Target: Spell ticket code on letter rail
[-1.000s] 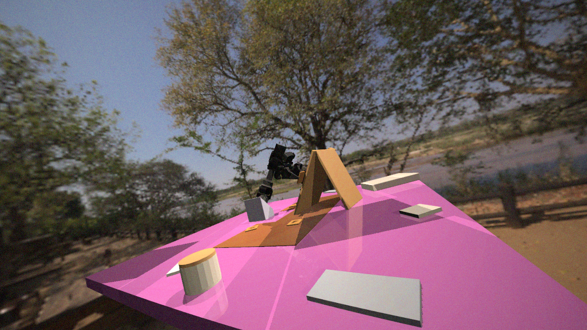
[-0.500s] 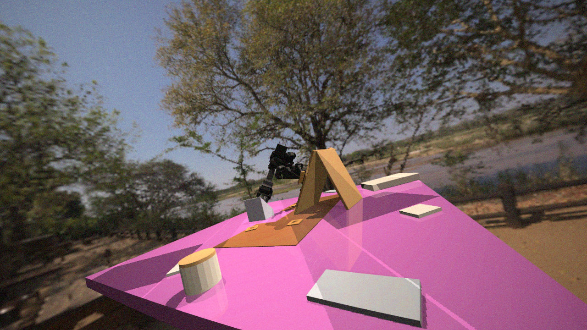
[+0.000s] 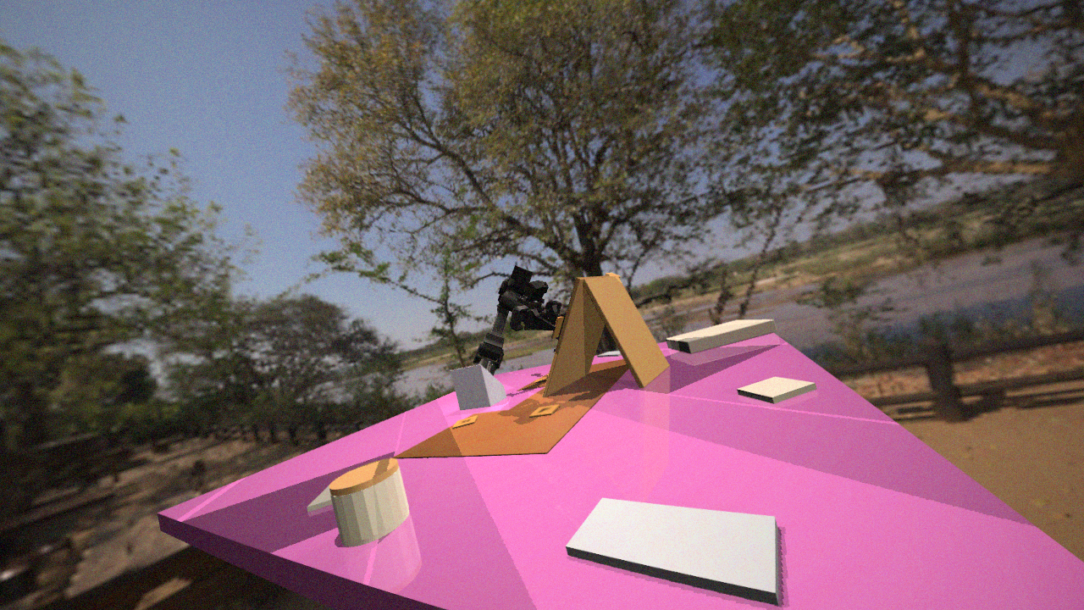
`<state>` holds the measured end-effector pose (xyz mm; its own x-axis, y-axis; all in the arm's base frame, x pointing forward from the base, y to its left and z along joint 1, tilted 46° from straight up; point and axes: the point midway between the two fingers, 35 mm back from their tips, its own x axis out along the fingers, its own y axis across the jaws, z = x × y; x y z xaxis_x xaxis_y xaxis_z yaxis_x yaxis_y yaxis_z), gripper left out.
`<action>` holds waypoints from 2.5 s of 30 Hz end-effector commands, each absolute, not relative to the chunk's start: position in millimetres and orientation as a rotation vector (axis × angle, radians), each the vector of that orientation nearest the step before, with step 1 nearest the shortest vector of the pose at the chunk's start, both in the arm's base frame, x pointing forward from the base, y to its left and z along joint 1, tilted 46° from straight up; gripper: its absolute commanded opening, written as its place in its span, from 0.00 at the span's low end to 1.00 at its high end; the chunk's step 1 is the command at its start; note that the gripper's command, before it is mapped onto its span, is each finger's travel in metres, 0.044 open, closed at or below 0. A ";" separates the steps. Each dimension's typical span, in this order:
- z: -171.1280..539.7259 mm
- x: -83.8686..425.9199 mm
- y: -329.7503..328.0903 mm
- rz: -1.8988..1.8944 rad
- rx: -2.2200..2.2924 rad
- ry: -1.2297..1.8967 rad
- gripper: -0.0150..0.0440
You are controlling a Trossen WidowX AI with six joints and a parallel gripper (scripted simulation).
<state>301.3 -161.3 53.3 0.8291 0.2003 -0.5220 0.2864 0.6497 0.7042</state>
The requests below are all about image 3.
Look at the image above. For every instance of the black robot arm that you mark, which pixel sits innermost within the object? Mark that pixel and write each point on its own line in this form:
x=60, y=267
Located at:
x=518, y=285

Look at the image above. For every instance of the dark grey cylindrical container with orange lid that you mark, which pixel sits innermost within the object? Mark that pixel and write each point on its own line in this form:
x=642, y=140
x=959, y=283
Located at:
x=369, y=502

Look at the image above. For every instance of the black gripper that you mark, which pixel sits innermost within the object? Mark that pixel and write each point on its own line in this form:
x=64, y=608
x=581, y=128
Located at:
x=535, y=317

